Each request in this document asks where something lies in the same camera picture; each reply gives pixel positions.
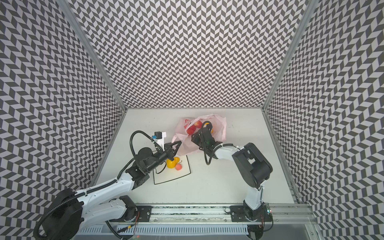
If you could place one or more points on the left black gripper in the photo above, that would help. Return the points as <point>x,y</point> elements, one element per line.
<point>170,151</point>

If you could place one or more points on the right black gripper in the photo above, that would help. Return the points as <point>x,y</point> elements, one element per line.
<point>199,137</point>

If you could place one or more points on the yellow fake pear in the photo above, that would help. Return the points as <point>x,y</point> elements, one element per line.
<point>172,163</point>

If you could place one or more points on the small pink fake peach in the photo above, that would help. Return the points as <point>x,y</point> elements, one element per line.
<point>178,167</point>

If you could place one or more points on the pink plastic bag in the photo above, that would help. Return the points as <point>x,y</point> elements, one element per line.
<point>219,124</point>

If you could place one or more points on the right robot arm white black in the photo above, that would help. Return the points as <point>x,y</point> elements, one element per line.
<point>253,166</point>

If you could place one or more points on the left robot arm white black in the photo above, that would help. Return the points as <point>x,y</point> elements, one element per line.
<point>72,211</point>

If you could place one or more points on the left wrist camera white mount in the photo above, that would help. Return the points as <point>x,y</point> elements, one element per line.
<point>159,138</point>

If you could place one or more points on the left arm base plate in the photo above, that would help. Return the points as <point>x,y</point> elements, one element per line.
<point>137,214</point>

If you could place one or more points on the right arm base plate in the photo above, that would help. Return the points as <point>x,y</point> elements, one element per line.
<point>245,214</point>

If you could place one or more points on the aluminium rail front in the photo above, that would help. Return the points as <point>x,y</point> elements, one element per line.
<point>221,214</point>

